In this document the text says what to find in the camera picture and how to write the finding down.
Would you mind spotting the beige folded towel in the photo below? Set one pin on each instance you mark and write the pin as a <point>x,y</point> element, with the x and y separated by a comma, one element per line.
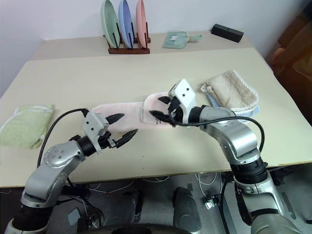
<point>231,90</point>

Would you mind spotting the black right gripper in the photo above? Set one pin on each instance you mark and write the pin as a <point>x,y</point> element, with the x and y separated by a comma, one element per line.
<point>176,113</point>

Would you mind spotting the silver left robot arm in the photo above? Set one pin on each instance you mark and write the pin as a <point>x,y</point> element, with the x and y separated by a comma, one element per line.
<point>56,156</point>

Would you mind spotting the pink plate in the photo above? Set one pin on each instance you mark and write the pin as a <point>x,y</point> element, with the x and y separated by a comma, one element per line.
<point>141,22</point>

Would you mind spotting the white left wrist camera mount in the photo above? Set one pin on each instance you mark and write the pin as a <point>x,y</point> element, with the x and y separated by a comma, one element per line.
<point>92,124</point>

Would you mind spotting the dark rounded robot body edge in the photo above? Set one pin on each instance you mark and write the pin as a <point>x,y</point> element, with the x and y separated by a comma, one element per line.
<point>146,229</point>

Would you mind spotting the blue plate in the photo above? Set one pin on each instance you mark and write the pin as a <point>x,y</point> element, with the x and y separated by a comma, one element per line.
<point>125,22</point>

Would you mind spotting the teal folded cloth with label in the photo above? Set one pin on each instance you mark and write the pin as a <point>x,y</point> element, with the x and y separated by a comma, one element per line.
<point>174,40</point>

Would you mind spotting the pink towel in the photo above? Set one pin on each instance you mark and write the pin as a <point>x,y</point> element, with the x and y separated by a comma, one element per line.
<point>131,112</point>

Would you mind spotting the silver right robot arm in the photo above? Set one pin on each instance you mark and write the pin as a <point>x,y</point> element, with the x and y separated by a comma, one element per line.
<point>234,136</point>

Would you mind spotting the dark grey rounded robot foot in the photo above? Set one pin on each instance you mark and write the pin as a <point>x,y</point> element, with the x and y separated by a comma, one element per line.
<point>124,209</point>
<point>186,209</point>

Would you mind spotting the brown cardboard box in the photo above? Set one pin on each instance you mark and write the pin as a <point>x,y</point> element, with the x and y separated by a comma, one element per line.
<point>295,56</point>

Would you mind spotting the black rectangular box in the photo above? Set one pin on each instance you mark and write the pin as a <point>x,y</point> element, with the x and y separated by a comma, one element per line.
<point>226,32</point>

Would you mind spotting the light green folded towel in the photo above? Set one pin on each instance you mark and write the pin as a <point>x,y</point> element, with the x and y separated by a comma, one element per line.
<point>26,124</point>

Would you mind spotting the dark wooden plate rack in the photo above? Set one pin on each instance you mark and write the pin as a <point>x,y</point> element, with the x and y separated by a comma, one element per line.
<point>129,50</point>

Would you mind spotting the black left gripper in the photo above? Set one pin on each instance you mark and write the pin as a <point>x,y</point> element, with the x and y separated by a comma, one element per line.
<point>106,141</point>

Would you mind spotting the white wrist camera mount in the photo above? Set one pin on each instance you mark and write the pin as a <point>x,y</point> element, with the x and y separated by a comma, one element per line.
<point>185,93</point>
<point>92,124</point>

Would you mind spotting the green plate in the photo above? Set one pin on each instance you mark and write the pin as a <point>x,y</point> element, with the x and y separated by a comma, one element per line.
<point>109,22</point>

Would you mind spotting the small teal cloth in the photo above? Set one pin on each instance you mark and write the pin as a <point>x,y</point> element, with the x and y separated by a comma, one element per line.
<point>195,37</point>

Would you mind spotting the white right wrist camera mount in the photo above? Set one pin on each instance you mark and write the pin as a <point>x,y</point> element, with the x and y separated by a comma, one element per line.
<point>185,93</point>

